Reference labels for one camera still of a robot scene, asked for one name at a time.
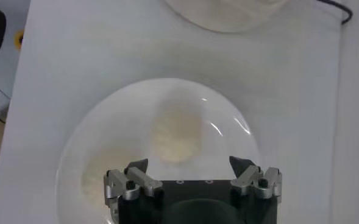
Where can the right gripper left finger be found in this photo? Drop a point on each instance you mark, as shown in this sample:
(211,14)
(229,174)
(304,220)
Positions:
(136,179)

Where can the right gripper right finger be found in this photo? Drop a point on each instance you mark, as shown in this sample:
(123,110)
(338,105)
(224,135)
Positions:
(252,179)

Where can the white steamed baozi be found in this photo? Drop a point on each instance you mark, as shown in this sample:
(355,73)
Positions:
(106,176)
(176,137)

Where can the white round plate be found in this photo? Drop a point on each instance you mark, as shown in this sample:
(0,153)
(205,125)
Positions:
(121,121)

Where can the white work table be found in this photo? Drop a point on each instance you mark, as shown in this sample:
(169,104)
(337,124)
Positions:
(75,61)

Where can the cream electric cooker base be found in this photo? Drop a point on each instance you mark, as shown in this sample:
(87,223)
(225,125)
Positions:
(228,15)

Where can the yellow round fitting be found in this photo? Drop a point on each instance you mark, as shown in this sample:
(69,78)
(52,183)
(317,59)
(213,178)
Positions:
(18,39)

